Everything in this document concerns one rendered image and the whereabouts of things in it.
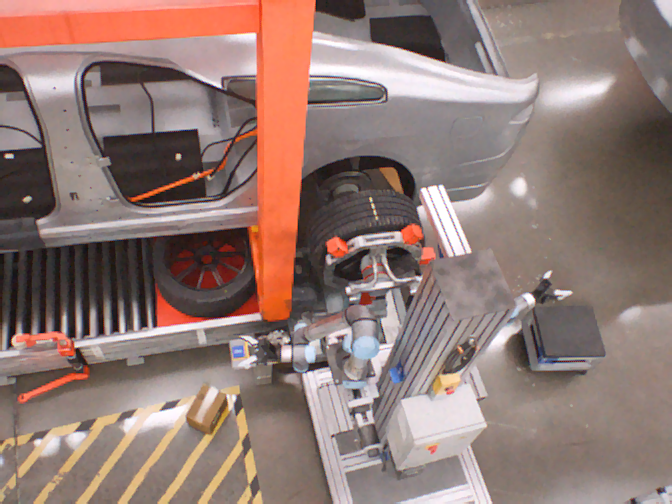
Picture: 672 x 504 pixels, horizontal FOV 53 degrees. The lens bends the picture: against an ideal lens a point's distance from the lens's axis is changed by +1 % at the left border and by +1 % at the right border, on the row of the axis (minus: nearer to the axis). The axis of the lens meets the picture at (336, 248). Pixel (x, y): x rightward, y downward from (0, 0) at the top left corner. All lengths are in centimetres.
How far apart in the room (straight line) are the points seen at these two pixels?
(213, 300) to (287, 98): 189
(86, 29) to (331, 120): 150
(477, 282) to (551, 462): 227
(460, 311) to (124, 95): 273
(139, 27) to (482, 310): 144
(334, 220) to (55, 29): 189
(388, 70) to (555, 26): 373
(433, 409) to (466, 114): 150
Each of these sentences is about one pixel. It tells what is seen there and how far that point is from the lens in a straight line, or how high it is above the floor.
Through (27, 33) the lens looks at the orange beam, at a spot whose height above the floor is 267.
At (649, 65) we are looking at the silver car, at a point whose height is 93.
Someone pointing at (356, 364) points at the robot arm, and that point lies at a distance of 312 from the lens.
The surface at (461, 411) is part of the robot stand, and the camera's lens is 312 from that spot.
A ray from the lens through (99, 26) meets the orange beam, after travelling 219.
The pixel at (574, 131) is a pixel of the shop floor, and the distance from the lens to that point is 603.
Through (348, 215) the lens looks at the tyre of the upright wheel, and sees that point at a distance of 358.
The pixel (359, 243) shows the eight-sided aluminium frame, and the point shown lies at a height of 112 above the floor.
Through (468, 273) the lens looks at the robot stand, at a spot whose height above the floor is 203.
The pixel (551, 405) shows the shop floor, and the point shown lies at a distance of 467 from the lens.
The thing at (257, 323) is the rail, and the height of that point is 34.
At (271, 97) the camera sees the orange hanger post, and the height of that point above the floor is 236.
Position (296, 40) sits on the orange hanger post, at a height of 261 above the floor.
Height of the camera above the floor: 409
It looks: 58 degrees down
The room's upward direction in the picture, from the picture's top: 10 degrees clockwise
